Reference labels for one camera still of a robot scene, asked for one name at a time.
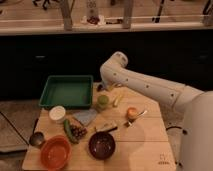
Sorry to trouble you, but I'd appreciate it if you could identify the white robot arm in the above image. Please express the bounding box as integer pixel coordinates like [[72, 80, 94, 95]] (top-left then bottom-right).
[[100, 51, 213, 171]]

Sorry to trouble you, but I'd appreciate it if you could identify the green plastic tray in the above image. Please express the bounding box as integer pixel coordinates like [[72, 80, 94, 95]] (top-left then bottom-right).
[[39, 75, 93, 109]]

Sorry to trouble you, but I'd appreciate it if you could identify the yellow green vegetable piece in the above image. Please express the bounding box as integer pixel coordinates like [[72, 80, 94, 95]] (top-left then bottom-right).
[[113, 95, 123, 107]]

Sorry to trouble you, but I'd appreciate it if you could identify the green cup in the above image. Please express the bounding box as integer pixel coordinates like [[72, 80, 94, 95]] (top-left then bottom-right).
[[97, 95, 109, 110]]

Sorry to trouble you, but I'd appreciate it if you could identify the orange round fruit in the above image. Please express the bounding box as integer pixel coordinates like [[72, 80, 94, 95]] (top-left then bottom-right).
[[126, 107, 138, 120]]

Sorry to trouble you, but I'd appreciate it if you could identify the grey blue cloth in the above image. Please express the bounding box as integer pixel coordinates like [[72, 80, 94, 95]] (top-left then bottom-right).
[[73, 109, 97, 126]]

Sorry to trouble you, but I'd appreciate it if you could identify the dark grape bunch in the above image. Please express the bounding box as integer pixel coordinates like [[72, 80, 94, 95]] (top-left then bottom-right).
[[71, 126, 87, 139]]

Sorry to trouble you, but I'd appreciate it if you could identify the white small bowl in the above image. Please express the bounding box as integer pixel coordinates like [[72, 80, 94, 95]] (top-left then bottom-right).
[[49, 106, 66, 123]]

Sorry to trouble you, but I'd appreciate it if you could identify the dark purple bowl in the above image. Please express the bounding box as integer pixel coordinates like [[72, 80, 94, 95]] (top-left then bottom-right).
[[88, 132, 116, 160]]

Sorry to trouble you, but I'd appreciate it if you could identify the green cucumber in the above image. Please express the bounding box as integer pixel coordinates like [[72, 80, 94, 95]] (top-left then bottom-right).
[[63, 119, 79, 144]]

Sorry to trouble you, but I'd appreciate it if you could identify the orange plastic bowl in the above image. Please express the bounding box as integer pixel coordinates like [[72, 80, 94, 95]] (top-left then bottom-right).
[[40, 135, 71, 171]]

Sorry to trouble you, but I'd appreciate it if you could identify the black handled knife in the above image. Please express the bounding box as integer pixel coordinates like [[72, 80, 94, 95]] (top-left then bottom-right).
[[95, 123, 117, 132]]

